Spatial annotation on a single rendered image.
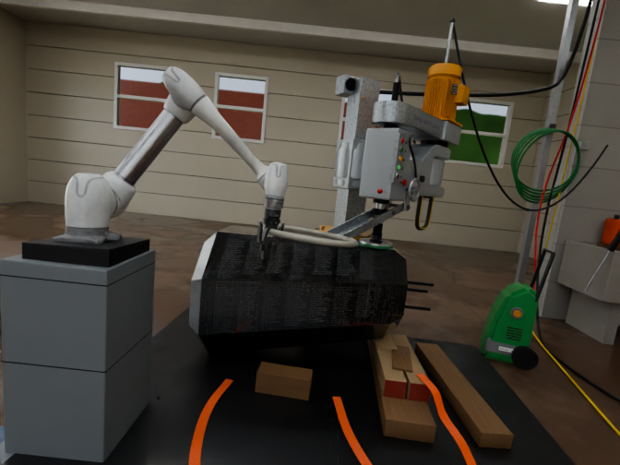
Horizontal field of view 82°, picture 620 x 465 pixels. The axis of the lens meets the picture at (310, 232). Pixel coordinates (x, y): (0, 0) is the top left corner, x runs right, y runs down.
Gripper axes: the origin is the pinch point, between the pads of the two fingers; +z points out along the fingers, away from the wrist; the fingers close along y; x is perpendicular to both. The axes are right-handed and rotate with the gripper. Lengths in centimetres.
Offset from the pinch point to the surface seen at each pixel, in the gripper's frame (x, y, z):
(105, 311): -1, -65, 24
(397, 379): -29, 70, 61
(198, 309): 49, -13, 44
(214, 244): 60, -4, 8
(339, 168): 94, 107, -55
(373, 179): 15, 74, -44
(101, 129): 823, -21, -119
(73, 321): 6, -74, 29
